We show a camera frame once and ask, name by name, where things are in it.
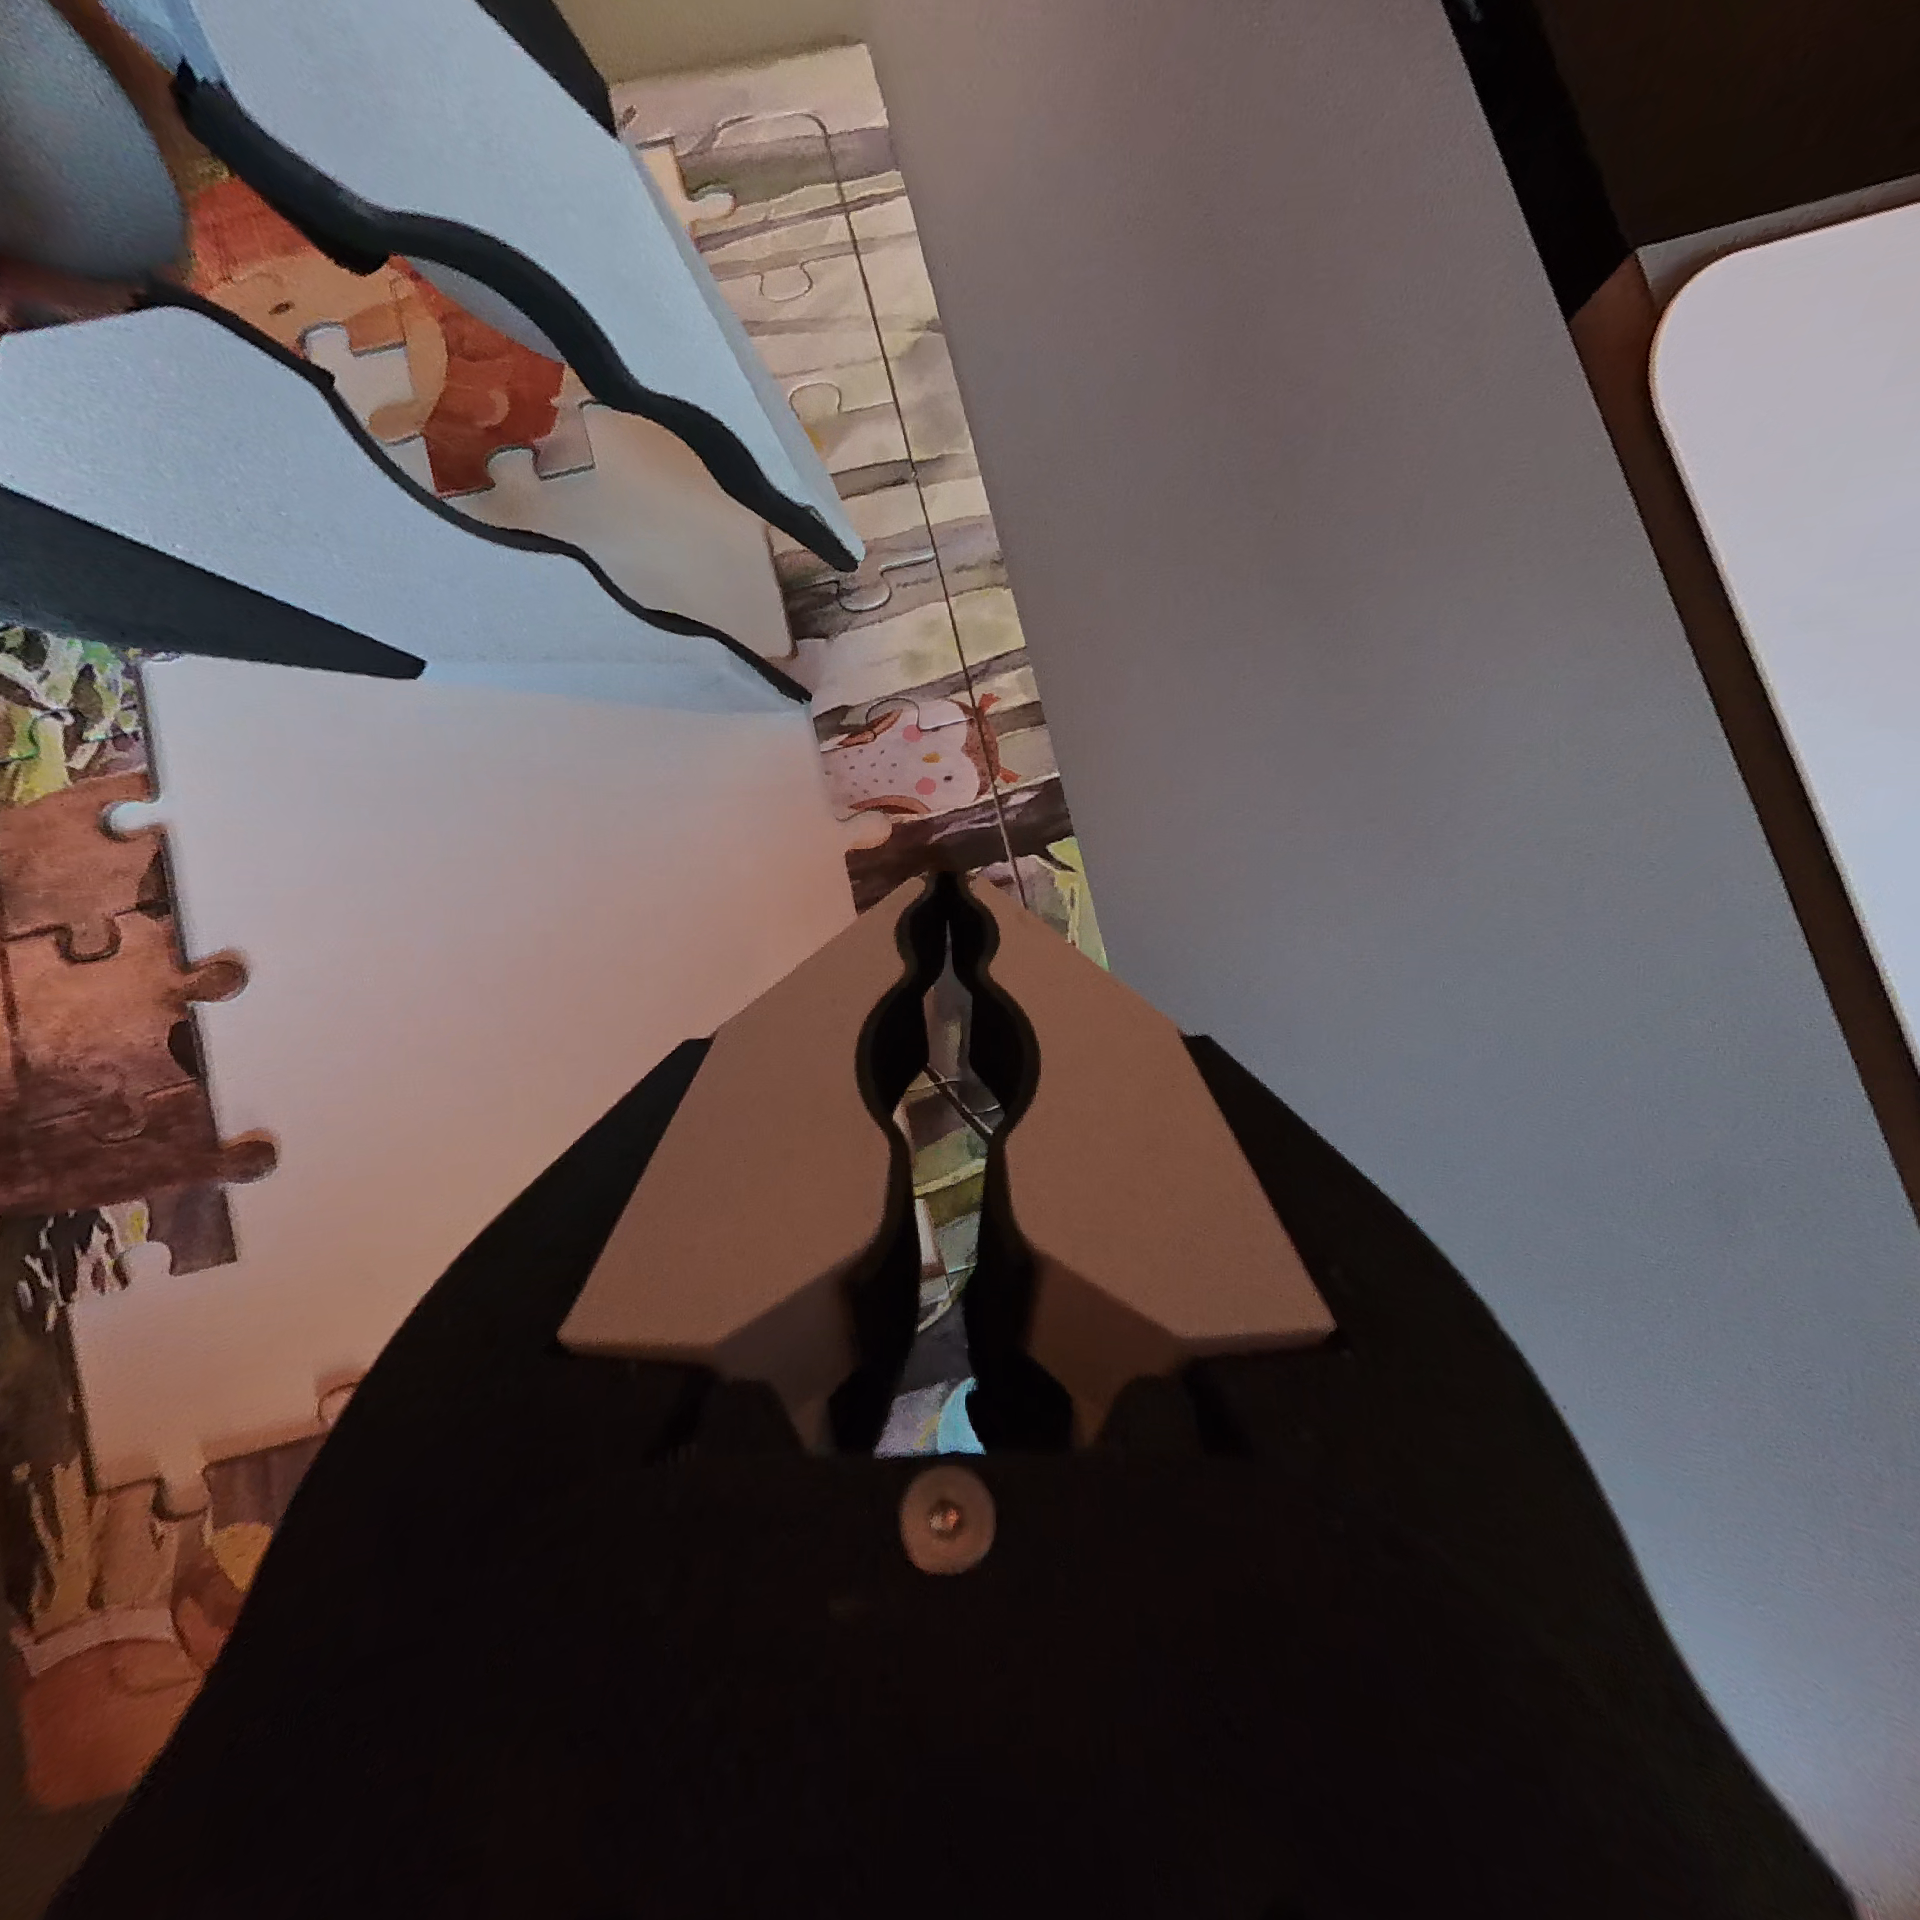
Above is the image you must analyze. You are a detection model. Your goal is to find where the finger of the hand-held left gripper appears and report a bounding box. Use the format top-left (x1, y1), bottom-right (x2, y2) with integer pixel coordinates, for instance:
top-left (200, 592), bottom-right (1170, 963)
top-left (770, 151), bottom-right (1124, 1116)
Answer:
top-left (164, 0), bottom-right (868, 570)
top-left (0, 287), bottom-right (816, 711)

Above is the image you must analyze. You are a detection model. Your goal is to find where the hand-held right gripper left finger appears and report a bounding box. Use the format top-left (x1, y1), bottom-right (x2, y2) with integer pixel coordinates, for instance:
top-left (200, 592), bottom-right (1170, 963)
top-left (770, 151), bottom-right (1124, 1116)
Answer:
top-left (559, 880), bottom-right (963, 1453)

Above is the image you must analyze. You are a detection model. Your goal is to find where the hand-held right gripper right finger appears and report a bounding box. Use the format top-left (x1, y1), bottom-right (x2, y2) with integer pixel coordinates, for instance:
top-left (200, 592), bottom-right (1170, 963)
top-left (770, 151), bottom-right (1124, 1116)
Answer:
top-left (944, 880), bottom-right (1334, 1453)

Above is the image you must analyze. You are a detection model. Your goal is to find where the jigsaw puzzle board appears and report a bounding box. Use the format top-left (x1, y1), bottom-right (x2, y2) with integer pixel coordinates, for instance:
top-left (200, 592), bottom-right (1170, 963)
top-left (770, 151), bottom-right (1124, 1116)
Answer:
top-left (0, 41), bottom-right (1110, 1803)

